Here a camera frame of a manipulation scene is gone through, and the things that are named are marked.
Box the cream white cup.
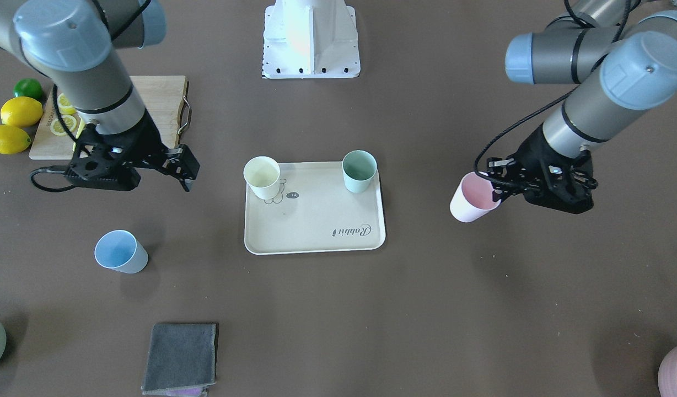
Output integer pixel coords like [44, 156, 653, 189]
[243, 156, 281, 200]

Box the pink cup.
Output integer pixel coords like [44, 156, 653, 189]
[449, 171, 501, 223]

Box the mint green cup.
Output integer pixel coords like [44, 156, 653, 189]
[342, 150, 377, 194]

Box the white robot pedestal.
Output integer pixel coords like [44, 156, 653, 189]
[261, 1, 361, 79]

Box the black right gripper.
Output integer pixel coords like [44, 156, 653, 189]
[64, 111, 200, 192]

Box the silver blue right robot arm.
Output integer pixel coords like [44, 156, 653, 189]
[0, 1, 200, 191]

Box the wooden cutting board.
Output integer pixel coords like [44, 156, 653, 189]
[29, 76, 187, 160]

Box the light blue cup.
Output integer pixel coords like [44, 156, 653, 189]
[94, 229, 149, 274]

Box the beige rectangular tray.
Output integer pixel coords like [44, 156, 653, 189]
[244, 162, 386, 255]

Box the pink mixing bowl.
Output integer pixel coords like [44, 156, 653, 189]
[658, 347, 677, 396]

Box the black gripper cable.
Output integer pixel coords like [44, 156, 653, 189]
[30, 88, 96, 194]

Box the green lime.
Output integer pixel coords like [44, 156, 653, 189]
[13, 78, 44, 101]

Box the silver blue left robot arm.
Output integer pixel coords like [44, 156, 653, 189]
[483, 1, 677, 214]

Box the yellow lemon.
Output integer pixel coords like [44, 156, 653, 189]
[0, 96, 44, 127]
[0, 124, 32, 155]

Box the grey folded cloth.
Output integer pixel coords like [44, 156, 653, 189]
[141, 323, 217, 396]

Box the lemon half slice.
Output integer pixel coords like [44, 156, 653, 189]
[49, 115, 79, 136]
[55, 93, 77, 115]

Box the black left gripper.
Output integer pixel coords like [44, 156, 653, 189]
[486, 126, 598, 214]

